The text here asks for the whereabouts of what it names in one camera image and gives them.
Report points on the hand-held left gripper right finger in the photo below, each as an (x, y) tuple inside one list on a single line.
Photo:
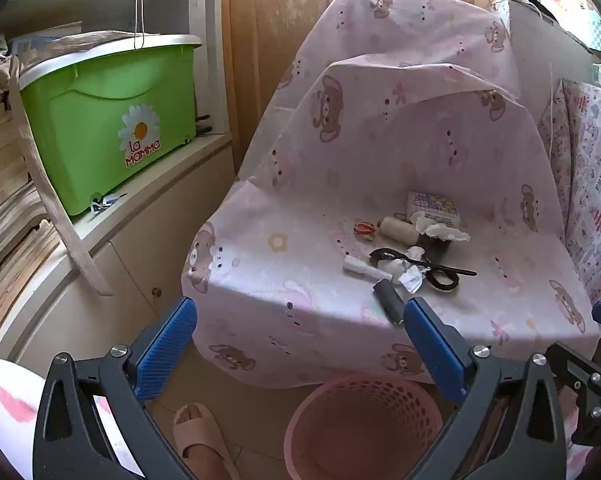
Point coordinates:
[(435, 355)]

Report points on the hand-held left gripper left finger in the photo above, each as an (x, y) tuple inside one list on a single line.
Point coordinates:
[(165, 345)]

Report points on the pink plastic wastebasket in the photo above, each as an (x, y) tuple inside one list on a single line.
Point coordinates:
[(360, 430)]

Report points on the large white tissue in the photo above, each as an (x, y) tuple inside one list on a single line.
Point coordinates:
[(440, 232)]

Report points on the black cylinder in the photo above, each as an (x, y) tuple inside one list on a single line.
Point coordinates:
[(388, 300)]

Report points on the small white crumpled tissue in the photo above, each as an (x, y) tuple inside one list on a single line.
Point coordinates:
[(410, 277)]

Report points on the white shelving cabinet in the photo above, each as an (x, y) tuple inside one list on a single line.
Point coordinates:
[(130, 270)]

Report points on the black plastic spoon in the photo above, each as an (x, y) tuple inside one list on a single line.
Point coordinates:
[(445, 266)]

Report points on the beige slipper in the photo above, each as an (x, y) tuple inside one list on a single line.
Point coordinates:
[(200, 435)]

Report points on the small white tube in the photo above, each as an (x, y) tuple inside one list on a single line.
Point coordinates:
[(360, 265)]

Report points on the person's foot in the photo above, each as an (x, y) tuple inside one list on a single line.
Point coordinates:
[(208, 465)]

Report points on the cream thread spool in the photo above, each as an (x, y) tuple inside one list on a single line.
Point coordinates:
[(395, 229)]

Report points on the pink printed quilt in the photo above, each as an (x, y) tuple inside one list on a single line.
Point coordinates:
[(590, 170)]

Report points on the small red striped candy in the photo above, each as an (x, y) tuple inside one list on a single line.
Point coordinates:
[(364, 229)]

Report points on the printed tissue pack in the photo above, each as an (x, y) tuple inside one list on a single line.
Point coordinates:
[(430, 205)]

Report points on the stack of old books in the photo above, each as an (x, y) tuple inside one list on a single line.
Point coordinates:
[(5, 200)]

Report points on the green storage box white lid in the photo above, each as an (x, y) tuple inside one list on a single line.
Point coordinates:
[(105, 125)]

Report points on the pink bear print chair cover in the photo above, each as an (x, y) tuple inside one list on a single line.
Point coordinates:
[(330, 135)]

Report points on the wooden door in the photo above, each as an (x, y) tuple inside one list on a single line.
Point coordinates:
[(280, 35)]

